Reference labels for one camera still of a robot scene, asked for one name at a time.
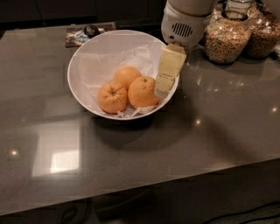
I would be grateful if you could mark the white gripper with vent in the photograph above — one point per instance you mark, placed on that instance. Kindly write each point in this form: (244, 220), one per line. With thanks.
(183, 29)

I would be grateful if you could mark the orange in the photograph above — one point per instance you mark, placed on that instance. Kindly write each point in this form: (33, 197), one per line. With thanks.
(141, 92)
(112, 97)
(126, 75)

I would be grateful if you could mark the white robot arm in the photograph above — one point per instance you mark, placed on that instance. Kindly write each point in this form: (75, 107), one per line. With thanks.
(182, 27)

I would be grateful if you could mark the white bowl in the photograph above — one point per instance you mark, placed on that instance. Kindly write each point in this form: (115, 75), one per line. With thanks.
(119, 40)

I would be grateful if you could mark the glass jar of cereal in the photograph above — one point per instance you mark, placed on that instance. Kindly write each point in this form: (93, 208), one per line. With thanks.
(226, 37)
(265, 32)

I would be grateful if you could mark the white paper napkin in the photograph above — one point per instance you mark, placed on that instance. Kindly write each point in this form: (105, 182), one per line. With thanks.
(90, 69)

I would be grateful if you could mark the black computer mouse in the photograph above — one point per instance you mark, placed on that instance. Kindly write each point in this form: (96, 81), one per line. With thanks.
(91, 31)

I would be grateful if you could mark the right glass jar of cereal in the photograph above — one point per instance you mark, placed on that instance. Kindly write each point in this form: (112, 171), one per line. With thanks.
(265, 32)

